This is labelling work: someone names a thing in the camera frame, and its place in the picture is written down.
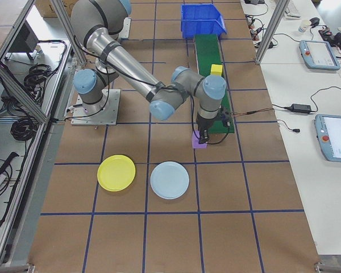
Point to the purple foam cube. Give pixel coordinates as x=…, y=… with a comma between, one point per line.
x=195, y=144

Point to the yellow foam cube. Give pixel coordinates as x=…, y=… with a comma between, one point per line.
x=216, y=71

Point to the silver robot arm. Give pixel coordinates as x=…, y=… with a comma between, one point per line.
x=125, y=65

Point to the light blue plastic plate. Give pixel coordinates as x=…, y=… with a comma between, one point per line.
x=169, y=180

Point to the yellow plastic plate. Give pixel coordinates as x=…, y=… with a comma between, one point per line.
x=116, y=173

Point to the green conveyor belt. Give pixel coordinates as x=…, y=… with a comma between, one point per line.
x=208, y=51

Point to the blue plastic storage bin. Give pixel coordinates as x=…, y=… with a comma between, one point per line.
x=201, y=28

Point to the black power adapter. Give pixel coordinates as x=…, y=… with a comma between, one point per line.
x=270, y=45
x=300, y=108

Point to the grey blue teach pendant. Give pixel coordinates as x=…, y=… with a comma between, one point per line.
x=336, y=136
x=319, y=54

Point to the white paper cup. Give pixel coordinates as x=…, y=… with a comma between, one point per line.
x=304, y=27

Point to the white keyboard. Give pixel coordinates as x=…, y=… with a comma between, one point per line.
x=292, y=8

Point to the black computer mouse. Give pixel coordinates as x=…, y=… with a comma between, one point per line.
x=315, y=21

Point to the aluminium corner bar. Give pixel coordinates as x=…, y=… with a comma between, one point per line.
x=332, y=267
x=17, y=268

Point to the brown cardboard box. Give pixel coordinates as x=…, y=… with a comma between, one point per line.
x=51, y=8

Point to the black monitor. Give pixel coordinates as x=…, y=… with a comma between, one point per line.
x=24, y=39

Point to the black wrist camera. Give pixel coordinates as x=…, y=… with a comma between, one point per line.
x=226, y=116

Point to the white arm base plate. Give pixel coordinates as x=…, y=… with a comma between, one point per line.
x=126, y=28
x=112, y=113

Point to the aluminium profile post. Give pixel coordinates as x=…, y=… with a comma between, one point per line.
x=268, y=34

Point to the V-shaped metal bar frame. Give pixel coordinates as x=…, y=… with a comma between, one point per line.
x=22, y=95

